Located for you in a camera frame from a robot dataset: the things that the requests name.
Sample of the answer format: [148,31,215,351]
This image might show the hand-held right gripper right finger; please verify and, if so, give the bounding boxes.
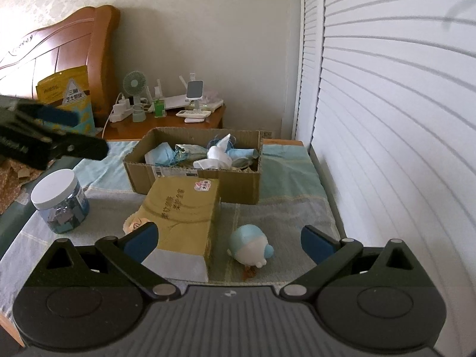
[279,225,424,300]

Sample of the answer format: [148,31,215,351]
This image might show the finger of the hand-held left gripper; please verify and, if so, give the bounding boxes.
[45,131,109,162]
[15,101,79,128]

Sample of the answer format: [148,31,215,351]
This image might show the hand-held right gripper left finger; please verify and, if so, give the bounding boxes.
[37,222,178,302]

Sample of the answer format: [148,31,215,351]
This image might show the round blue white plush toy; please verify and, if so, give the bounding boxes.
[228,224,276,280]

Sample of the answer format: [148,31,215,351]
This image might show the cardboard box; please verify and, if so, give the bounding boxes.
[123,126,264,206]

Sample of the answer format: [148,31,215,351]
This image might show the pink soft toy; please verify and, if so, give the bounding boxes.
[123,211,150,236]

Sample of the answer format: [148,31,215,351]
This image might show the yellow snack bag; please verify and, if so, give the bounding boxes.
[36,65,97,135]

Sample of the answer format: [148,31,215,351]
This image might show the yellow-brown tissue carton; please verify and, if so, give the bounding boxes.
[140,176,223,283]

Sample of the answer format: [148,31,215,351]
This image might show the white power strip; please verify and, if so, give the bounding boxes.
[111,98,134,123]

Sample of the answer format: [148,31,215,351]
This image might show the blue grey checked blanket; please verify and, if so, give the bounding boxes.
[0,139,342,307]

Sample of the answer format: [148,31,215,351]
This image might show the clear jar with white lid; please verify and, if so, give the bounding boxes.
[30,168,90,235]

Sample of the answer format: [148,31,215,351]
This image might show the wooden bed headboard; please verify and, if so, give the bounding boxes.
[0,5,122,129]

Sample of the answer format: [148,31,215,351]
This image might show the light blue cloth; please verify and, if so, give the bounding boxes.
[144,144,180,167]

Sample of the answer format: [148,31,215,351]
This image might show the small green desk fan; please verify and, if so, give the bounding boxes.
[123,71,148,123]

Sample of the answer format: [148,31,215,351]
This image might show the wooden nightstand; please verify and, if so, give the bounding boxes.
[100,103,227,142]

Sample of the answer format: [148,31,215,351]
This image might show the white router with antennas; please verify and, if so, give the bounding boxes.
[147,76,225,113]

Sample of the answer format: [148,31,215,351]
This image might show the white louvered closet doors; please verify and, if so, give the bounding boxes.
[292,0,476,346]

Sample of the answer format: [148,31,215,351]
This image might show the white power cable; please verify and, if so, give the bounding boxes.
[98,92,125,136]

